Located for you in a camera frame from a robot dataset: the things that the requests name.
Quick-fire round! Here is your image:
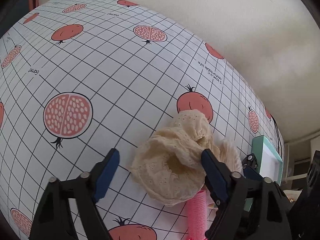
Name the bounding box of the cream lace scrunchie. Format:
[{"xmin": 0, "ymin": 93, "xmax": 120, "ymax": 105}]
[{"xmin": 130, "ymin": 109, "xmax": 243, "ymax": 206}]

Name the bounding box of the pink hair roller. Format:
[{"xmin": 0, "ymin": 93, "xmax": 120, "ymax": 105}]
[{"xmin": 187, "ymin": 190, "xmax": 208, "ymax": 240}]

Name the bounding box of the teal cardboard tray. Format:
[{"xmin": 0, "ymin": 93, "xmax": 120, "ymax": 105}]
[{"xmin": 243, "ymin": 135, "xmax": 284, "ymax": 212}]

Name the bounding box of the pomegranate grid bedsheet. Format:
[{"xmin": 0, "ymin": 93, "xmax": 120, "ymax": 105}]
[{"xmin": 1, "ymin": 0, "xmax": 284, "ymax": 239}]

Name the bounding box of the cream bedside shelf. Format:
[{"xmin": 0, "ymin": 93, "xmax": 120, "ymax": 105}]
[{"xmin": 281, "ymin": 134, "xmax": 319, "ymax": 190}]

